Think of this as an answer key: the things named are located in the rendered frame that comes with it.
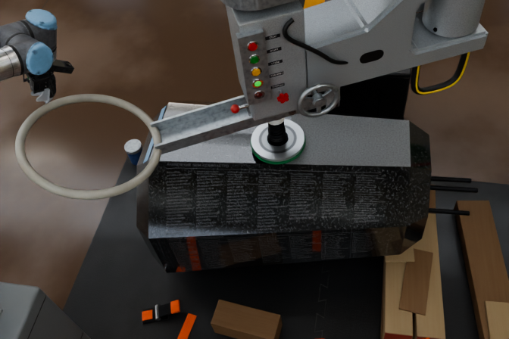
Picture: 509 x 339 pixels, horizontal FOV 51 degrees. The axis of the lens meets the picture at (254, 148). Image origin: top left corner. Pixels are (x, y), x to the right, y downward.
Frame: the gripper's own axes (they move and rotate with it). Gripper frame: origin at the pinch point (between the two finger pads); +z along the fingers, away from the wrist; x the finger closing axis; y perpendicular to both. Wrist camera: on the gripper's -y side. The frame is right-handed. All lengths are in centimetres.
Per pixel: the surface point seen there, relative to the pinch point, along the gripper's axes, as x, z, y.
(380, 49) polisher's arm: 77, -54, -73
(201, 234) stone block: 62, 38, -31
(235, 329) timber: 93, 79, -36
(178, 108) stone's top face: 14, 17, -54
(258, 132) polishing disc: 52, 1, -61
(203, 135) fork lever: 49, -9, -31
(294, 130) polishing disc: 62, -4, -70
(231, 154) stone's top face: 50, 11, -50
